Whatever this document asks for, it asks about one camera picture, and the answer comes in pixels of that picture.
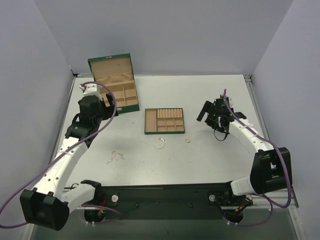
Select green jewelry box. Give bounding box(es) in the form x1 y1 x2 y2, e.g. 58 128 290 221
87 53 140 114

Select green tray with compartments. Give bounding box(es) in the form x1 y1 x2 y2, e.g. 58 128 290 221
144 108 185 135

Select silver pearl bangle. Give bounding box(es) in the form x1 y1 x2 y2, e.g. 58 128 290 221
153 137 166 150

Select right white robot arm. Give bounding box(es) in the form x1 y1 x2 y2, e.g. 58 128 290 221
196 96 293 196

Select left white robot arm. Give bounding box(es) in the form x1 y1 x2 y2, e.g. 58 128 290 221
19 93 118 231

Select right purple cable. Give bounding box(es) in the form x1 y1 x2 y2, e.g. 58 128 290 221
223 88 294 227

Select purple cable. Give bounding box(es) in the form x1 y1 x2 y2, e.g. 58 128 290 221
0 81 123 229
223 88 294 227

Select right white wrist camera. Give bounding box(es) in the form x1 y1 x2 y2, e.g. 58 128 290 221
220 94 234 107

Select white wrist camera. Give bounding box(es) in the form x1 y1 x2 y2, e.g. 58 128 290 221
79 83 101 98
220 94 234 107

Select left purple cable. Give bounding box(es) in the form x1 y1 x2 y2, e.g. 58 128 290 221
0 81 123 229

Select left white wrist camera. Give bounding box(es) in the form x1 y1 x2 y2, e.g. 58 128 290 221
79 83 101 98

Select tangled silver chain necklace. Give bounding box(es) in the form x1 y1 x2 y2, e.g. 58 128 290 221
106 149 125 165

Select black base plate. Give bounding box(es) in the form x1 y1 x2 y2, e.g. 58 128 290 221
82 182 253 224

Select aluminium frame rail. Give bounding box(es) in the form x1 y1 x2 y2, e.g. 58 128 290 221
244 74 300 209

